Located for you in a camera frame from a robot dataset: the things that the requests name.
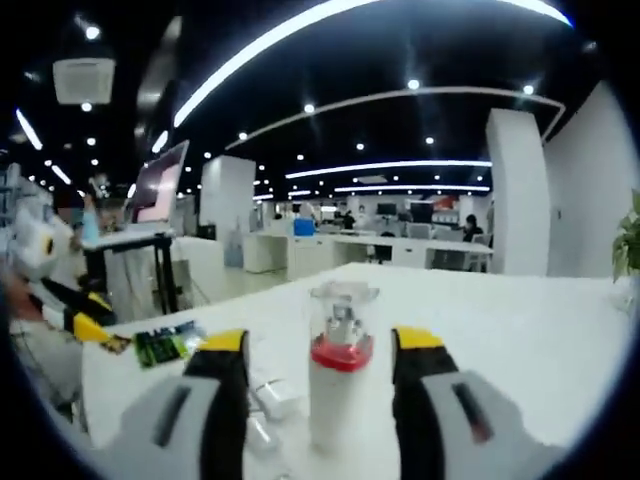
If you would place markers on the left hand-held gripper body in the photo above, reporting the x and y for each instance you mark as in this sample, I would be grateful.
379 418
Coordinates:
40 245

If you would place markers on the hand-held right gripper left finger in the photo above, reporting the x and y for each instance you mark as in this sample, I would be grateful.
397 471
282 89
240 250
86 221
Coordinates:
225 410

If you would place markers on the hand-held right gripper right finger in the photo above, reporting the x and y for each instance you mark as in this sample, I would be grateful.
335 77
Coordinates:
415 410

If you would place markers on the gold foil skincare sachet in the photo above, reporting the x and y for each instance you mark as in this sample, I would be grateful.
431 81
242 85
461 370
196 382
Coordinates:
116 345

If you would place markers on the small clear bottle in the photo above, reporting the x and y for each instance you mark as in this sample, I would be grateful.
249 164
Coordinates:
262 440

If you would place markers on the small white skincare bottle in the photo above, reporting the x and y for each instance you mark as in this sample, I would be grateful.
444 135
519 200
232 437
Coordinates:
277 397

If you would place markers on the black green skincare sachet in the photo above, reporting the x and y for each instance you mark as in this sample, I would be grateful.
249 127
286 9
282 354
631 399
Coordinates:
165 347

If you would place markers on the large red-ringed skincare bottle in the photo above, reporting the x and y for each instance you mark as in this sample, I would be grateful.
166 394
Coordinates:
335 400

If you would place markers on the person's white shirt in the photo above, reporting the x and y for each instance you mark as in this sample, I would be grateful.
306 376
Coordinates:
45 360

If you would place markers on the ceiling air vent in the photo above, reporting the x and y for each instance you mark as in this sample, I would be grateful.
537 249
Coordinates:
84 80

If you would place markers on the row of white office desks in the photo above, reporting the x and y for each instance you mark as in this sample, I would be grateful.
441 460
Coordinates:
350 250

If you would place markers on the blue box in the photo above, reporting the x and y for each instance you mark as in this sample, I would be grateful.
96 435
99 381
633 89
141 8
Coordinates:
305 227

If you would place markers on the green potted plant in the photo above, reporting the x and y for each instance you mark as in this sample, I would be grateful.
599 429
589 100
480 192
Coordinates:
627 240

